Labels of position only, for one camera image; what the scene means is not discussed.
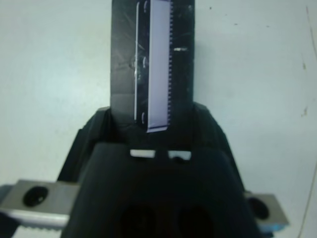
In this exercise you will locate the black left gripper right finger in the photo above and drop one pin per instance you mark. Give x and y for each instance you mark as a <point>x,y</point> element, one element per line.
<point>210,134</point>

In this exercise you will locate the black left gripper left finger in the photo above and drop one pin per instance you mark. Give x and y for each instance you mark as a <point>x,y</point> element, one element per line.
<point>86,146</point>

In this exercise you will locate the glossy black box lid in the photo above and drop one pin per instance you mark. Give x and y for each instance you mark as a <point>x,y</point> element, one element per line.
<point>123,49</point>

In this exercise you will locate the black box base white insert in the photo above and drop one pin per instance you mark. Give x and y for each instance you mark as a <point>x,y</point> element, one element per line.
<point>141,153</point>

